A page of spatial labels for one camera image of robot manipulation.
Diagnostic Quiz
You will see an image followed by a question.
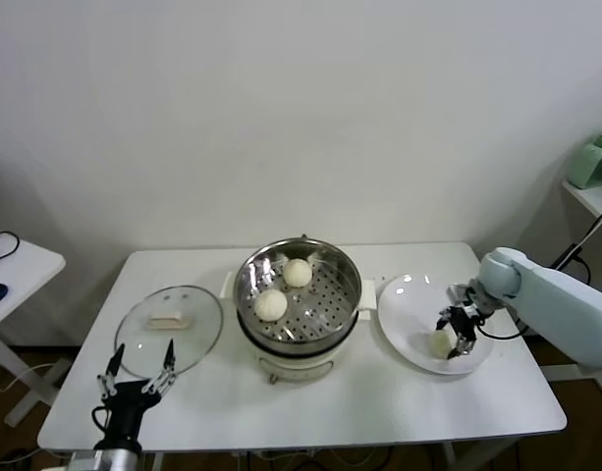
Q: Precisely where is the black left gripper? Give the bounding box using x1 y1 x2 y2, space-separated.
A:
92 338 178 448

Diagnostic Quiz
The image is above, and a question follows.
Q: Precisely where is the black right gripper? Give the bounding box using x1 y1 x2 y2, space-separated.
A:
435 304 479 360

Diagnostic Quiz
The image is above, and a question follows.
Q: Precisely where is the white steamed baozi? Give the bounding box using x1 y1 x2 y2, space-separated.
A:
282 258 313 289
253 289 289 323
427 329 453 358

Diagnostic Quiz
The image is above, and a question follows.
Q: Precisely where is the stainless steel steamer basket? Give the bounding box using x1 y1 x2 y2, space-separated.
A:
233 237 364 344

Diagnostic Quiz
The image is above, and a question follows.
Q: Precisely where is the white round plate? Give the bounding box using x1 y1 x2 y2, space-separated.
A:
377 273 496 377

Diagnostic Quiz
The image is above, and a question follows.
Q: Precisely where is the glass pot lid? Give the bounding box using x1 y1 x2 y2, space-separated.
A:
114 285 225 380

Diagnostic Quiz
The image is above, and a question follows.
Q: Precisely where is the white side table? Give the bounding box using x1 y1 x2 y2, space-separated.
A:
0 228 69 428

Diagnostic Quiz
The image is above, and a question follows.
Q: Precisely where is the white desk with legs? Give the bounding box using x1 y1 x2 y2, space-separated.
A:
540 180 602 393

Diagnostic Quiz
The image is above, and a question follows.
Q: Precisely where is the green appliance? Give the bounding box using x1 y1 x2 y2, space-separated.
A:
570 128 602 190

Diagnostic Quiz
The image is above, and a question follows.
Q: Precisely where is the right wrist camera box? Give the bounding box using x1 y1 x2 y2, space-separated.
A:
446 283 478 308

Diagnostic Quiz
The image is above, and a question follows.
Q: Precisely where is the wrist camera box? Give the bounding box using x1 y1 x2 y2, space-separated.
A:
66 449 114 471
446 283 478 308

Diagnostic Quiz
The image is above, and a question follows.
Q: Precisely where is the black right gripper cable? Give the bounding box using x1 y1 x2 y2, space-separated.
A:
476 313 527 340

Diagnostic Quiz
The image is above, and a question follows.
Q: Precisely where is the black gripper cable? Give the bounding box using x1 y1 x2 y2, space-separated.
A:
476 313 527 340
90 404 113 434

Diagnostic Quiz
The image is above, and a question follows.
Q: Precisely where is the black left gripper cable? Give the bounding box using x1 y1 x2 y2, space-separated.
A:
90 404 113 434

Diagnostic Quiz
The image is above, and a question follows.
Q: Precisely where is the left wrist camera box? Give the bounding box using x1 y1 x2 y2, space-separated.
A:
66 449 114 471

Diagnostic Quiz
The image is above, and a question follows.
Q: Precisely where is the white floor cable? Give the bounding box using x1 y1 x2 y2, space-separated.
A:
0 362 56 393

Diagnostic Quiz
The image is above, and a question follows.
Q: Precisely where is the black power adapter cable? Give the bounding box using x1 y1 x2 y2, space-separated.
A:
548 242 592 287

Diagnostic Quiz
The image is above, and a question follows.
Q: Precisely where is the black looped desk cable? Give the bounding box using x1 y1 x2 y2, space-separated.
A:
0 230 22 265

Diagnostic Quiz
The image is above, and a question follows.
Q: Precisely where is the white power cable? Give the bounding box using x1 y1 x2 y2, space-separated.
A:
570 208 602 247

